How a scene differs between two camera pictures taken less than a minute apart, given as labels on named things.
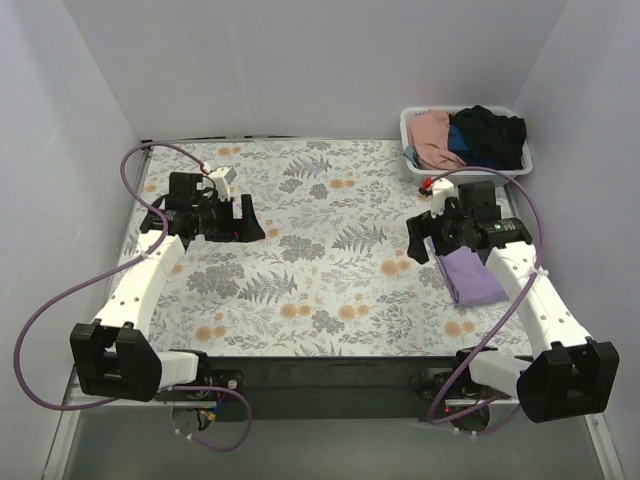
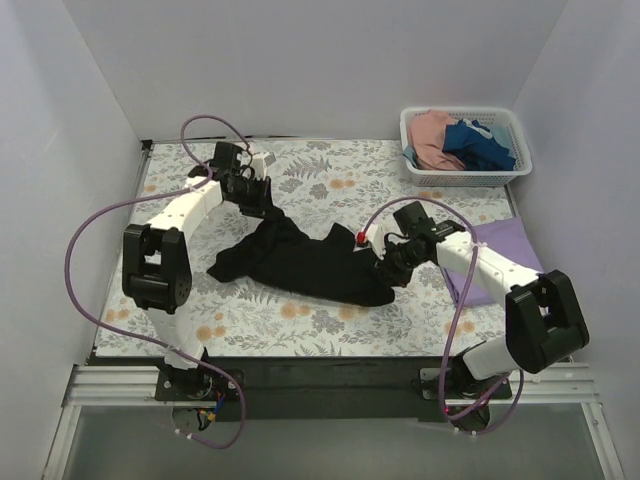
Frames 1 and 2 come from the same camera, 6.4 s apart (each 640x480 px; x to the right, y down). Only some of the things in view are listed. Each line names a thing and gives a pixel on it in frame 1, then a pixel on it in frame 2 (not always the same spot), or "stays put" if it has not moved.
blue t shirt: (458, 146) stays put
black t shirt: (499, 138) to (279, 256)
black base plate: (331, 388) stays put
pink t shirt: (429, 134) stays put
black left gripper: (235, 220) to (256, 197)
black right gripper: (435, 226) to (396, 257)
